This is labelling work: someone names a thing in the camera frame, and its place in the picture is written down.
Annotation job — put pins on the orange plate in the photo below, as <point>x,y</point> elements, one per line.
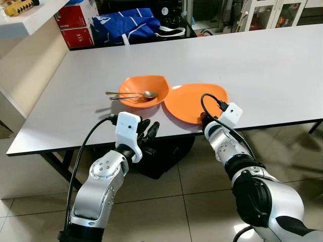
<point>189,103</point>

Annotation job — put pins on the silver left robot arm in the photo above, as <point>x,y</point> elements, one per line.
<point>101,186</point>

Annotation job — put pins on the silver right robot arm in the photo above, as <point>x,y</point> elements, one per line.
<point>272,201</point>

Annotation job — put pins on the silver metal spoon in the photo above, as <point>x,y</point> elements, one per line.
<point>123,98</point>

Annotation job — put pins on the orange bowl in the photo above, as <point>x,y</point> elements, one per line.
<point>141,81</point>

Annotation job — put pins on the white long table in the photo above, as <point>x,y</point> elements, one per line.
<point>252,70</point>

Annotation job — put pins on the red cardboard box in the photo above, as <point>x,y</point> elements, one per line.
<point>78,38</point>
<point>75,15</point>

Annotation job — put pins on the black appliance white dial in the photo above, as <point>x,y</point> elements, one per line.
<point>169,12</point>

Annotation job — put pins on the white glass door cabinet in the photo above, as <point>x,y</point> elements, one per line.
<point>272,15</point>

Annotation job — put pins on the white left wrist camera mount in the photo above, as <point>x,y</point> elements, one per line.
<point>127,128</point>

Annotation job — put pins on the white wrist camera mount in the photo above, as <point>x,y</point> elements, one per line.
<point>231,115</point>
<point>127,128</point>

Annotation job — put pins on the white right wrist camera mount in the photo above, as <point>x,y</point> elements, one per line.
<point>231,115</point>

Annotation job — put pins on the white wall ledge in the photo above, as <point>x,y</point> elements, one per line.
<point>30,22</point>

